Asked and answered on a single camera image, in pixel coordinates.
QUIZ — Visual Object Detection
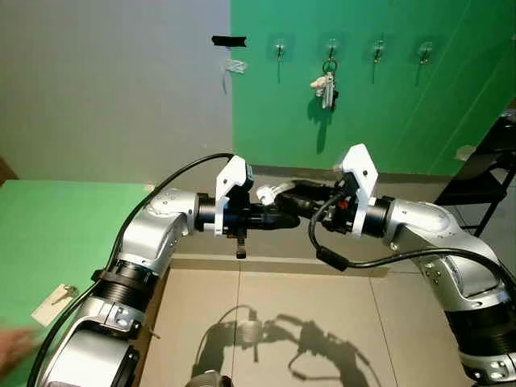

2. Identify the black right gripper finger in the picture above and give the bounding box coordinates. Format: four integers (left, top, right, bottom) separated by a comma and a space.
278, 197, 325, 218
284, 179, 333, 199

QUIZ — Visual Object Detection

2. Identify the person's hand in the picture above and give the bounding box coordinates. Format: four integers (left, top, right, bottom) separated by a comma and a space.
0, 325, 39, 377

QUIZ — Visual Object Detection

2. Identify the key bunch with white figure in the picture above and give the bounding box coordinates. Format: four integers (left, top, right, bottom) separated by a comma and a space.
310, 58, 340, 110

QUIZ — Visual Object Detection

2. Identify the white tape piece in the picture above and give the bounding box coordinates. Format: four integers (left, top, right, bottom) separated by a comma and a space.
454, 144, 478, 161
224, 58, 248, 76

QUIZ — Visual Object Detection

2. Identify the black folding chair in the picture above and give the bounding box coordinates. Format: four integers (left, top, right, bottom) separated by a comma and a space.
434, 109, 516, 239

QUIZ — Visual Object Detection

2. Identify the key with paper tag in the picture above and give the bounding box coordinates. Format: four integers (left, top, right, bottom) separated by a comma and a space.
31, 282, 79, 325

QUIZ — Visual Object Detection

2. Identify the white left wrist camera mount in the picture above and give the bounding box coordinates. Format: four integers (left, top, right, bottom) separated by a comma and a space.
214, 155, 256, 237

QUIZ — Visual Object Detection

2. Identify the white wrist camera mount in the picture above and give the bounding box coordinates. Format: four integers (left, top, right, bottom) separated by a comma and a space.
214, 155, 256, 237
335, 144, 393, 236

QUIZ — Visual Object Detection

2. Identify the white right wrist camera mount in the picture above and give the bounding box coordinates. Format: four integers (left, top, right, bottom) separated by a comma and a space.
335, 144, 393, 236

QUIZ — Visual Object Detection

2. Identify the green wall sheet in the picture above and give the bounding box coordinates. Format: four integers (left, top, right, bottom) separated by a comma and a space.
229, 0, 516, 178

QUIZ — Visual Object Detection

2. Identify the clear wall hook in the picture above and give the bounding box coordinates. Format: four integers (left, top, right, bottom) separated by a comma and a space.
322, 36, 339, 64
371, 38, 387, 64
418, 40, 435, 65
273, 36, 289, 63

